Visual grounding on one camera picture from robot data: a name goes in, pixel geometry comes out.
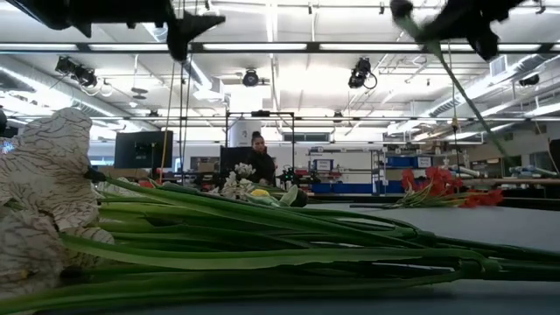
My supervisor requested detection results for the small black monitor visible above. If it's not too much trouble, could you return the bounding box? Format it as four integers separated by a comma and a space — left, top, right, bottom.
220, 146, 254, 174

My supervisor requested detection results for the black table frame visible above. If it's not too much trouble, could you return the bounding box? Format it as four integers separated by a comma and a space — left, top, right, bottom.
305, 192, 560, 212

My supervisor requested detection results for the person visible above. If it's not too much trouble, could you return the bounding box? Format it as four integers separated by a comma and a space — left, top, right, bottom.
246, 130, 277, 187

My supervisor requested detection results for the blue shelf bin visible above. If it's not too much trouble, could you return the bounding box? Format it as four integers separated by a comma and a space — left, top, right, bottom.
387, 156, 417, 169

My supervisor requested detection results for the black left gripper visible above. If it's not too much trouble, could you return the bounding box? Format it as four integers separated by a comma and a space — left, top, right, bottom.
50, 0, 227, 63

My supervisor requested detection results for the black metal station frame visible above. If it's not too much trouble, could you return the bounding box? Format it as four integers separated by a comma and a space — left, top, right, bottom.
224, 110, 297, 193

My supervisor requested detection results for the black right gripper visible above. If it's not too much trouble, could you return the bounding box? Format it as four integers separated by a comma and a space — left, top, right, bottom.
416, 0, 527, 63

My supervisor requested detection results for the brown cardboard box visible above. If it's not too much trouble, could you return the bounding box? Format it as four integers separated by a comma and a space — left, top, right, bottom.
98, 165, 152, 179

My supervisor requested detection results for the yellow hanging cable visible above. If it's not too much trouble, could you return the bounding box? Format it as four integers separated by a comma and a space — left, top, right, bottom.
157, 60, 177, 184
446, 41, 461, 176

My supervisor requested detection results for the white cylindrical column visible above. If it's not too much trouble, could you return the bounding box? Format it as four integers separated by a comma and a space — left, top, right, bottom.
228, 120, 263, 148

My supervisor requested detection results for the wooden workbench top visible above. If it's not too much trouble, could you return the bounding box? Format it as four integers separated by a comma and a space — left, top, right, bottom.
463, 177, 560, 187

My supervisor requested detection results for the large black monitor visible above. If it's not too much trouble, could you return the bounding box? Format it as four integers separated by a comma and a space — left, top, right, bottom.
114, 129, 174, 171

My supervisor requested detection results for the red flower bunch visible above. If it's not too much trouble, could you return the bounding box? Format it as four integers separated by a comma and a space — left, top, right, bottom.
349, 165, 505, 210
138, 177, 167, 190

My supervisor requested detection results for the yellow artificial tulip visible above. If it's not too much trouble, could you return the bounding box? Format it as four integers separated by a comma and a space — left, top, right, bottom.
238, 185, 299, 209

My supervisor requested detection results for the black overhead frame bar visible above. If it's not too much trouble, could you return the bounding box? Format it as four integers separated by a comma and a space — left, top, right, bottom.
0, 41, 560, 55

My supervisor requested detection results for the blue low cabinet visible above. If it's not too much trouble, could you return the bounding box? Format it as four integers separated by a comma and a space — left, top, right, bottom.
311, 182, 374, 195

